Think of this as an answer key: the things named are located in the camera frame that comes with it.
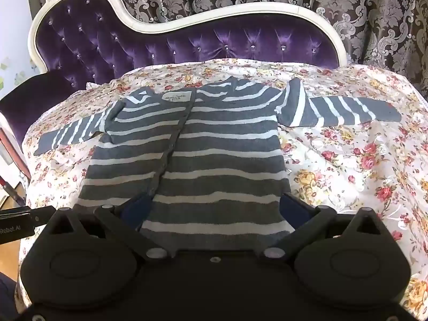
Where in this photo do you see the grey white striped cardigan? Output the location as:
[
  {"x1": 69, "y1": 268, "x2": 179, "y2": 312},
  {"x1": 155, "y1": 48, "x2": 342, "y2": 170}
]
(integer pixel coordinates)
[{"x1": 36, "y1": 77, "x2": 401, "y2": 251}]

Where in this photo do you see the red white object at left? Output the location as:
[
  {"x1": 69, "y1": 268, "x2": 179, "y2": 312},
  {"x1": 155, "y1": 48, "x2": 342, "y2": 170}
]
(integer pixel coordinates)
[{"x1": 0, "y1": 120, "x2": 33, "y2": 208}]

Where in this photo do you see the floral bed cover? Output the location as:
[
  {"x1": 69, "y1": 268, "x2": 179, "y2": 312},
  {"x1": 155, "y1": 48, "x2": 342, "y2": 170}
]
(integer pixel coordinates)
[{"x1": 22, "y1": 59, "x2": 427, "y2": 320}]

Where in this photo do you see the purple tufted white-framed sofa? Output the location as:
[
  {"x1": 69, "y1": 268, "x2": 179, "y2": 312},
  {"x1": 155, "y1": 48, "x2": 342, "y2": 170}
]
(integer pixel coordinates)
[{"x1": 1, "y1": 0, "x2": 347, "y2": 142}]

